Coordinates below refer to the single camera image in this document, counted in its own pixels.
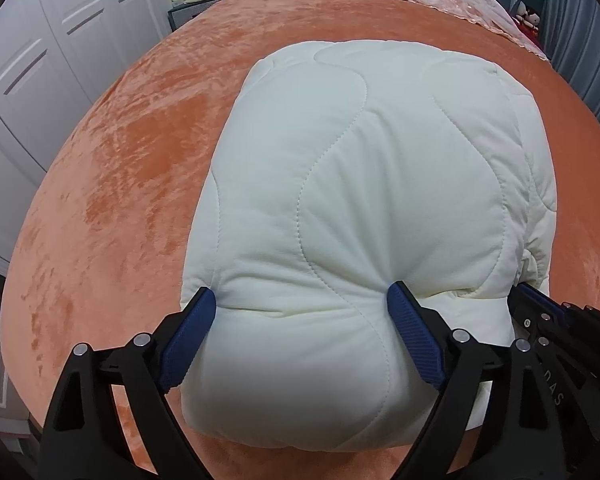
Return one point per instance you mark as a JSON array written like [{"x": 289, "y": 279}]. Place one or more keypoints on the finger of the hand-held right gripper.
[{"x": 537, "y": 296}]

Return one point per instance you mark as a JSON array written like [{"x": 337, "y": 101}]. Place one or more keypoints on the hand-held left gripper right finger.
[{"x": 415, "y": 332}]

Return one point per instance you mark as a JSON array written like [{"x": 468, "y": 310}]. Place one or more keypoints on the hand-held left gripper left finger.
[{"x": 190, "y": 335}]

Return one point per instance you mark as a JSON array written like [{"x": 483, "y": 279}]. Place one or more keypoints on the white quilted coat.
[{"x": 370, "y": 200}]

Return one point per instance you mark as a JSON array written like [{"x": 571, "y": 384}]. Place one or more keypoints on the orange plush blanket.
[{"x": 130, "y": 185}]

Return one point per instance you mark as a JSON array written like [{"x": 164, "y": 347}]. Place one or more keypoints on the blue striped curtain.
[{"x": 585, "y": 35}]

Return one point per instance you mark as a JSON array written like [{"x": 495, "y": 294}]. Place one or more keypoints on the small plush toy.
[{"x": 526, "y": 15}]

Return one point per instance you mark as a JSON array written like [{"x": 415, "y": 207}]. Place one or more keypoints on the white wardrobe doors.
[{"x": 55, "y": 60}]

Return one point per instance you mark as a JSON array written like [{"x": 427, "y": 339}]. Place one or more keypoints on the grey nightstand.
[{"x": 190, "y": 14}]

